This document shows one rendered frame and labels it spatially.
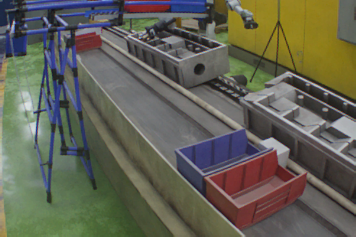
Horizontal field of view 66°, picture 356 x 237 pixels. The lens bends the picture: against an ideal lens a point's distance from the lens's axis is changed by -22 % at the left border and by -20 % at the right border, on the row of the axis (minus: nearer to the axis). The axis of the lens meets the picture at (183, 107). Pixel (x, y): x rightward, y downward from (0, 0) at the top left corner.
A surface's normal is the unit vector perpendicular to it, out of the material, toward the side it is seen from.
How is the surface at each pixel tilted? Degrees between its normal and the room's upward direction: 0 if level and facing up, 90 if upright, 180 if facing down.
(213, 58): 90
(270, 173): 88
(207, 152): 88
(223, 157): 88
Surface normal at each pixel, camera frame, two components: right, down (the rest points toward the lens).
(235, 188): 0.49, 0.34
